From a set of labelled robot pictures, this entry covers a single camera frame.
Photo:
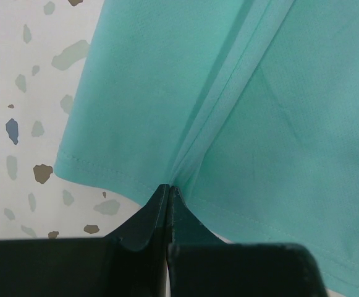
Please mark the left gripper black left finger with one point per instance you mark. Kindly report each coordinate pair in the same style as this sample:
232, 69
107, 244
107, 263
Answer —
129, 261

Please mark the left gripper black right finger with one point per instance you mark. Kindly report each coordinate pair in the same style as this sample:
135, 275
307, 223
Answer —
201, 264

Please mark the teal t shirt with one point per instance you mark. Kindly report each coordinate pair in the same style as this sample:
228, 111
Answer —
251, 108

